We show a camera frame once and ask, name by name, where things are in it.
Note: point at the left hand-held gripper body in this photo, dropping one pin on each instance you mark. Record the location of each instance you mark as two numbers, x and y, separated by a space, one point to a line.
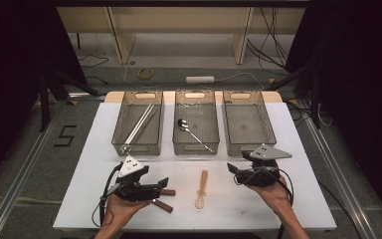
131 166

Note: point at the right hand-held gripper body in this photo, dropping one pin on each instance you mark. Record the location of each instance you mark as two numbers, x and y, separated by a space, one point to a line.
268 152

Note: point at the smoky clear plastic bin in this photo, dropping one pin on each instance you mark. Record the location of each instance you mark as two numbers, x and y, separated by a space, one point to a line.
137 132
202 113
248 126

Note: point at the wooden spoon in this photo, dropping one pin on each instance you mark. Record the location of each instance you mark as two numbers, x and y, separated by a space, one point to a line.
199 201

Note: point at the metal spoon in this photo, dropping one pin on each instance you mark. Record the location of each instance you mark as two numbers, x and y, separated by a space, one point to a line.
183 124

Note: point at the person's left hand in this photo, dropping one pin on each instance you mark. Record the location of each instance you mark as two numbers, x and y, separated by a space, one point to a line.
119 210

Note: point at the person's right hand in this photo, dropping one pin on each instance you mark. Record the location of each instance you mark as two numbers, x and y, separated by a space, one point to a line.
278 195

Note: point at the black metal stand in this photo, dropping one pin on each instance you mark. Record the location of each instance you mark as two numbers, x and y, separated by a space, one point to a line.
316 99
44 99

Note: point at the white power strip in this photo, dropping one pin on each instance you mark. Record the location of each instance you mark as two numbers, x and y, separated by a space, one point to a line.
199 79

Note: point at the yellow tape roll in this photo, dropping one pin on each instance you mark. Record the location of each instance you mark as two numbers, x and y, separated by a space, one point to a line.
139 73

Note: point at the black curtain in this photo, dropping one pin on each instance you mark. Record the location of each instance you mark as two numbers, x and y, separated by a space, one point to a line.
361 66
10 66

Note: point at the beige wooden shelf unit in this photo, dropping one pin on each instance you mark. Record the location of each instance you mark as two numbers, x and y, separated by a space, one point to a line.
179 20

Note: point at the aluminium floor rail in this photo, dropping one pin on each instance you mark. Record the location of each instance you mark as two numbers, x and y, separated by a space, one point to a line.
20 177
339 179

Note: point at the black overhead frame bar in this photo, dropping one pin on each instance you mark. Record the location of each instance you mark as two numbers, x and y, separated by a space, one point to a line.
179 3

